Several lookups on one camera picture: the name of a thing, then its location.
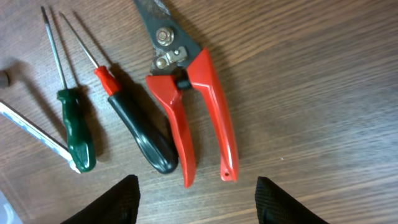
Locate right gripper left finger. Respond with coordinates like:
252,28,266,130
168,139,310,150
62,175,141,224

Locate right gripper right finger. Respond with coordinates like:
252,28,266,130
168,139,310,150
254,176,327,224

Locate red black handled screwdriver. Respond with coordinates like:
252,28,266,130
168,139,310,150
59,12,178,174

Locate green handled screwdriver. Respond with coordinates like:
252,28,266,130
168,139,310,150
40,6,96,172

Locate clear plastic container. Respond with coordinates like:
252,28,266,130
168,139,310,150
0,192,22,224

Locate red handled snips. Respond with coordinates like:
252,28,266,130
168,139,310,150
133,0,240,189

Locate small silver wrench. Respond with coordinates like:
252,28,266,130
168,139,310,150
1,100,81,174

